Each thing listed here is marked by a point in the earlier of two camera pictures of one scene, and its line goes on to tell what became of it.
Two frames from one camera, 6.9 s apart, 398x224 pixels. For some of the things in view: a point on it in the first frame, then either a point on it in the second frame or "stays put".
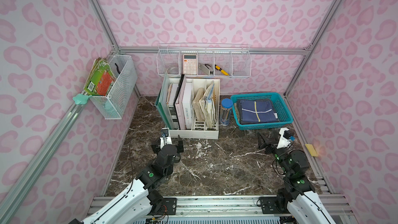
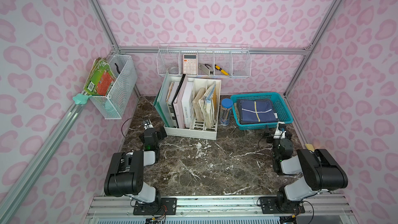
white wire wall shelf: (209, 59) stays put
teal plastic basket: (284, 114) stays put
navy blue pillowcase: (256, 111) stays put
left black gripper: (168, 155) to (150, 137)
